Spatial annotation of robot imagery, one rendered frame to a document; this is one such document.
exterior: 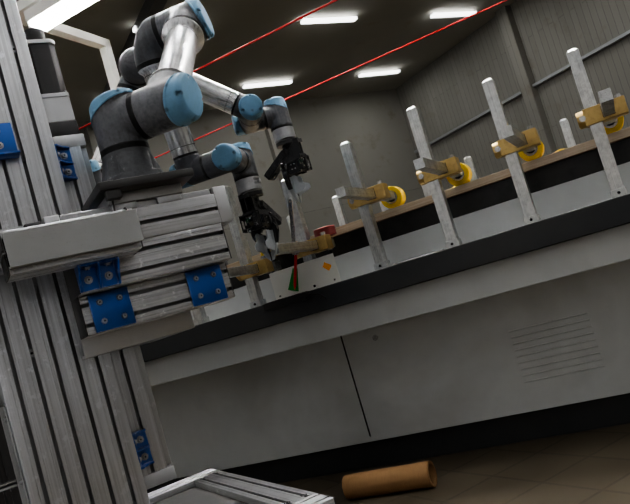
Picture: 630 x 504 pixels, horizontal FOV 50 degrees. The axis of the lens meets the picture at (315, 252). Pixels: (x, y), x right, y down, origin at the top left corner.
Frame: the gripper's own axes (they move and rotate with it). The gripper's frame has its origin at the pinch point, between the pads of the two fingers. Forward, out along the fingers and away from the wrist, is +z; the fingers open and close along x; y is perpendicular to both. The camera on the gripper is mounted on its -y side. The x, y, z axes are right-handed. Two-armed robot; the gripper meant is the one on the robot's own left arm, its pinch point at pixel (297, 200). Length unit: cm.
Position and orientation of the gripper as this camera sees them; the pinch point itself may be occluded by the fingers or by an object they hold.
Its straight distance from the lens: 228.2
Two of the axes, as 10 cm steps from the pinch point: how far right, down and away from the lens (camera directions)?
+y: 8.6, -2.9, -4.1
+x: 4.2, -0.5, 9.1
